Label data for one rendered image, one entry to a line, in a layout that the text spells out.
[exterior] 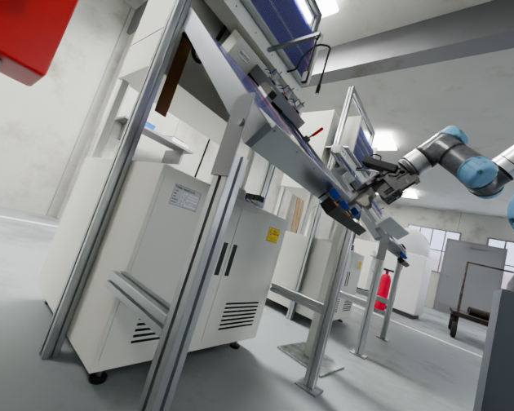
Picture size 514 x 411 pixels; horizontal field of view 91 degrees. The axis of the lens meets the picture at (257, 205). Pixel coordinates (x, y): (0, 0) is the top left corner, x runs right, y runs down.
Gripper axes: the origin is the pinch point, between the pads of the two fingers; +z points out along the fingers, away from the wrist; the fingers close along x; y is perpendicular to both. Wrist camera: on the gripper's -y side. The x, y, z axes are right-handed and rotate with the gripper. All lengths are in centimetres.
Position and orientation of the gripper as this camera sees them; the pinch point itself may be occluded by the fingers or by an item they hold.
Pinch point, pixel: (350, 201)
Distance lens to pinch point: 91.2
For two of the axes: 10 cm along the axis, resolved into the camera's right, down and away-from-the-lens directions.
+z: -7.3, 5.9, 3.5
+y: 3.6, 7.6, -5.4
